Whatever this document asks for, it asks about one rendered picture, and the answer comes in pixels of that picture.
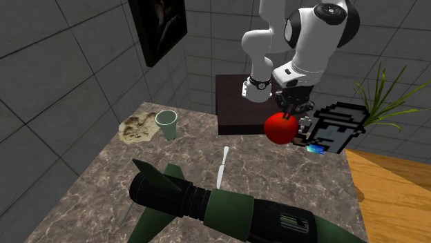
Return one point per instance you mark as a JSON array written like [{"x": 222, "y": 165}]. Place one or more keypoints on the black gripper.
[{"x": 296, "y": 97}]

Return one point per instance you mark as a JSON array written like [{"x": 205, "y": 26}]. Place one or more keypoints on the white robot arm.
[{"x": 311, "y": 40}]

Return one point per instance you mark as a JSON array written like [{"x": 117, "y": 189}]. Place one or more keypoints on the red apple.
[{"x": 279, "y": 129}]

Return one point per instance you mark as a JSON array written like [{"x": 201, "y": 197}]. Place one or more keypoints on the black grey blocky cup figure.
[{"x": 336, "y": 129}]

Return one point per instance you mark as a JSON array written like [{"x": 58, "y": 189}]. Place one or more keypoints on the small blue card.
[{"x": 315, "y": 150}]

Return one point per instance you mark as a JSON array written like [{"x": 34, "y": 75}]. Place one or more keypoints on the dark robot stand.
[{"x": 235, "y": 111}]

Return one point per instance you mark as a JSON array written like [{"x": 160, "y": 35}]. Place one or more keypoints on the green potted plant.
[{"x": 380, "y": 101}]

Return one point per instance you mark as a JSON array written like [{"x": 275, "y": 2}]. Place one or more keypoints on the white knife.
[{"x": 222, "y": 166}]

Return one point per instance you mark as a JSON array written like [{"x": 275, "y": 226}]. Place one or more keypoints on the green and black toy rocket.
[{"x": 232, "y": 212}]

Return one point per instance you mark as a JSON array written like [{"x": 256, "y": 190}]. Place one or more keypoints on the pale green cup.
[{"x": 167, "y": 126}]

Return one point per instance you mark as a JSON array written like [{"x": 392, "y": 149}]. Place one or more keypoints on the wooden table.
[{"x": 394, "y": 208}]

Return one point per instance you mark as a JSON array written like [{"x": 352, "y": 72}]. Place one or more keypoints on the brown flatbread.
[{"x": 136, "y": 131}]

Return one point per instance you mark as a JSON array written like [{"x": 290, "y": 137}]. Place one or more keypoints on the dark framed wall picture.
[{"x": 160, "y": 30}]

